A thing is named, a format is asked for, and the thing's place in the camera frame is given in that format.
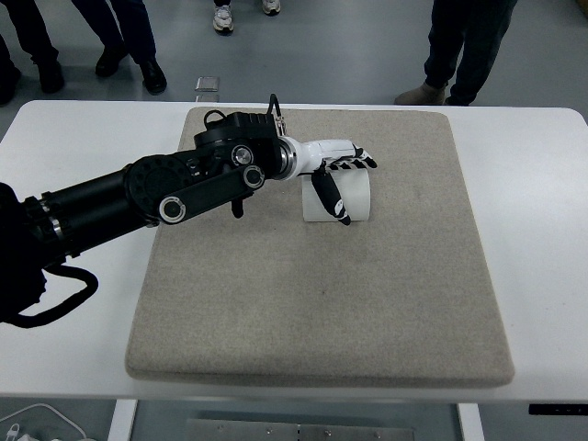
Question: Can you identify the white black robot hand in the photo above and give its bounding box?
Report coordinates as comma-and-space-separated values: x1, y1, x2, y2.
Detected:
293, 138, 379, 227

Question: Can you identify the white cup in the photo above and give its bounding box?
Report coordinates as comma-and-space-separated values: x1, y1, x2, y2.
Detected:
302, 167, 372, 223

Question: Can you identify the silver floor socket plate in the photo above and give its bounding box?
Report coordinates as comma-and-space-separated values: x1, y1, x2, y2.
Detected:
195, 76, 222, 104

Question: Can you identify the grey-brown felt mat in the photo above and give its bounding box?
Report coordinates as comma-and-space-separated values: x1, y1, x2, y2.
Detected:
125, 106, 515, 390

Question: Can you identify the person in white sneakers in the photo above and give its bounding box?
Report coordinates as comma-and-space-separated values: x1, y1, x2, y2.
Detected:
211, 0, 282, 36

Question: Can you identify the person in tan shoes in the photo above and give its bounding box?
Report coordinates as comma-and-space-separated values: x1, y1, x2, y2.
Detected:
393, 0, 518, 107

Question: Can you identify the person in black shoes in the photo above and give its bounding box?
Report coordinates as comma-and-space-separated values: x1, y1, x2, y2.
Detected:
71, 0, 168, 96
0, 0, 65, 107

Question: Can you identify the grey metal plate with screws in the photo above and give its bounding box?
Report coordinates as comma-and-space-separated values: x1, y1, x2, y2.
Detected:
186, 417, 417, 441

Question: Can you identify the white table leg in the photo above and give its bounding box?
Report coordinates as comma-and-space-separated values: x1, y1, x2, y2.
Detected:
456, 402, 483, 441
107, 399, 139, 441

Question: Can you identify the black table control panel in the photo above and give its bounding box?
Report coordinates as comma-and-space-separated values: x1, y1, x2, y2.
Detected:
527, 403, 588, 417

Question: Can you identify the white cable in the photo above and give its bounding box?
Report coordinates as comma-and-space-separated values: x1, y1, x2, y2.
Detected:
0, 402, 88, 441

